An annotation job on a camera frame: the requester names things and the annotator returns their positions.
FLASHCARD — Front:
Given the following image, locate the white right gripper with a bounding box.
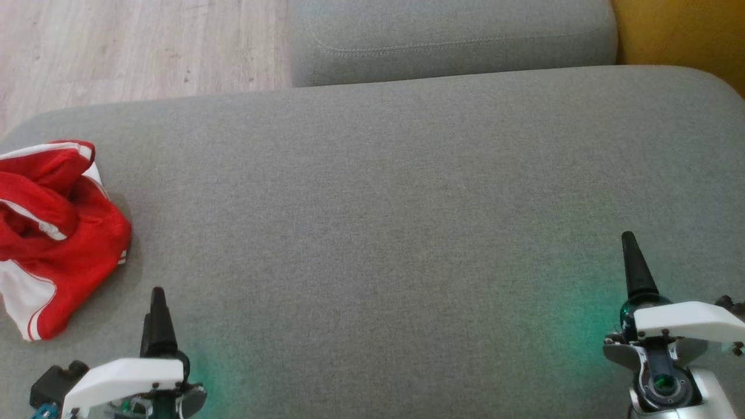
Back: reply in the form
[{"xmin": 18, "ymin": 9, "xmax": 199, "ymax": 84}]
[{"xmin": 602, "ymin": 231, "xmax": 745, "ymax": 373}]

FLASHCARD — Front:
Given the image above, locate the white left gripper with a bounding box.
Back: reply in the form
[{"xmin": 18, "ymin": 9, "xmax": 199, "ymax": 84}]
[{"xmin": 61, "ymin": 287, "xmax": 208, "ymax": 419}]

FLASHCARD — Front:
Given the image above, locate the red shirt with white sleeves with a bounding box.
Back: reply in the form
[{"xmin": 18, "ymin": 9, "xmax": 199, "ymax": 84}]
[{"xmin": 0, "ymin": 175, "xmax": 133, "ymax": 342}]

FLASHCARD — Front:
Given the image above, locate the large grey sofa seat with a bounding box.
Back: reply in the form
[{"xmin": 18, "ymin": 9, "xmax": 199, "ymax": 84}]
[{"xmin": 0, "ymin": 65, "xmax": 745, "ymax": 419}]

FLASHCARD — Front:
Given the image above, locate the grey sofa cushion with seam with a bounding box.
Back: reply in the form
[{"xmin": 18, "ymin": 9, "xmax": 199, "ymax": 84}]
[{"xmin": 289, "ymin": 0, "xmax": 619, "ymax": 88}]

